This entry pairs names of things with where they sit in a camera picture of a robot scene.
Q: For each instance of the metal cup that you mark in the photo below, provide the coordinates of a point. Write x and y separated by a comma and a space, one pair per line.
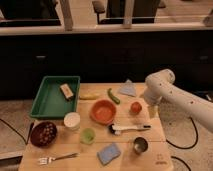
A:
140, 145

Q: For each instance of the blue triangular cloth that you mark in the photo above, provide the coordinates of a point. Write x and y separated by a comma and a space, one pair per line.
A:
127, 88

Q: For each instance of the dark red patterned bowl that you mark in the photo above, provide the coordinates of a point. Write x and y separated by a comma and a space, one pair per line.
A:
43, 134

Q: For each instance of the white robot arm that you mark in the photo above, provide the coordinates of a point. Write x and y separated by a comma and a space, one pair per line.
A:
160, 85

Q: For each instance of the silver fork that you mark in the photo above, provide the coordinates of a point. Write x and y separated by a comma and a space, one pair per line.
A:
48, 160

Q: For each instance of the green plastic tray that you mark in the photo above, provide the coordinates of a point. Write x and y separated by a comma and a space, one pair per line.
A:
50, 101

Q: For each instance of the white plastic cup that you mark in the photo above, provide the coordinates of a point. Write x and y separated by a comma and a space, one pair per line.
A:
72, 120

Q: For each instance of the blue sponge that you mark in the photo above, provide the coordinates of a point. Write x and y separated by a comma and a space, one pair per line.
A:
108, 153

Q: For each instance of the tan sponge block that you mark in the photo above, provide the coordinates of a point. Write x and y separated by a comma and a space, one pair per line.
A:
66, 90

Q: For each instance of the green plastic cup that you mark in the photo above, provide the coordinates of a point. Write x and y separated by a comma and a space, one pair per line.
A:
87, 136

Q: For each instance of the yellow banana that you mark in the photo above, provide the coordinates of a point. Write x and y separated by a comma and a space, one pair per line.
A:
89, 96

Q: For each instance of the black office chair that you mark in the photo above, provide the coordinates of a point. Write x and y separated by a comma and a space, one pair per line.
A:
127, 11

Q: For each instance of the red apple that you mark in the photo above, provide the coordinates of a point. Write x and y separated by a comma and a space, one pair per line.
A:
135, 108

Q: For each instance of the orange bowl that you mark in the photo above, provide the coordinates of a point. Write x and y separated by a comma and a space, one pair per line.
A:
103, 112

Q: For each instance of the green chili pepper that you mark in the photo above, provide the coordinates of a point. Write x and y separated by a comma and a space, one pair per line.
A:
112, 96

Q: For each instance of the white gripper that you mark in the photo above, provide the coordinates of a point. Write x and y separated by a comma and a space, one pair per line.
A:
152, 99

